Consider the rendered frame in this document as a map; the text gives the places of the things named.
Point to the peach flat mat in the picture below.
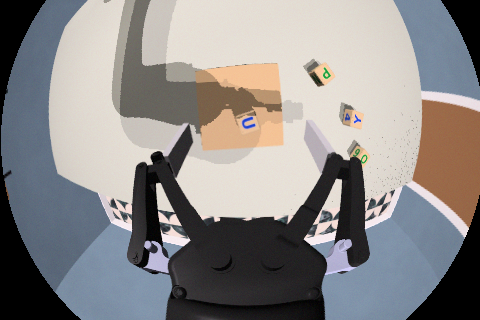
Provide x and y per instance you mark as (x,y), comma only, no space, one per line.
(225,92)

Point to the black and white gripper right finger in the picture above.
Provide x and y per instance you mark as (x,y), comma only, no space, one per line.
(350,248)

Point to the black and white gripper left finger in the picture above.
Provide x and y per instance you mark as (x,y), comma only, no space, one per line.
(146,249)

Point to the wooden letter block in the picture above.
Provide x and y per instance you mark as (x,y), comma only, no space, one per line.
(248,122)
(353,118)
(322,74)
(362,154)

